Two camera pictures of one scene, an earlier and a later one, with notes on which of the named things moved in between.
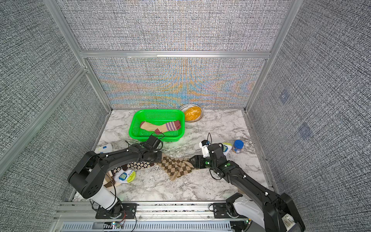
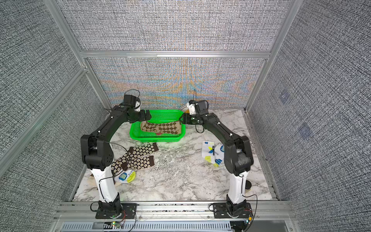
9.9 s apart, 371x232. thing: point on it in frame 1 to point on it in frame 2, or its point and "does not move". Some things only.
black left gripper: x=160 y=153 to x=143 y=116
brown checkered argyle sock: x=176 y=167 to x=160 y=128
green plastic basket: x=158 y=116 does not move
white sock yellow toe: x=126 y=176 does not move
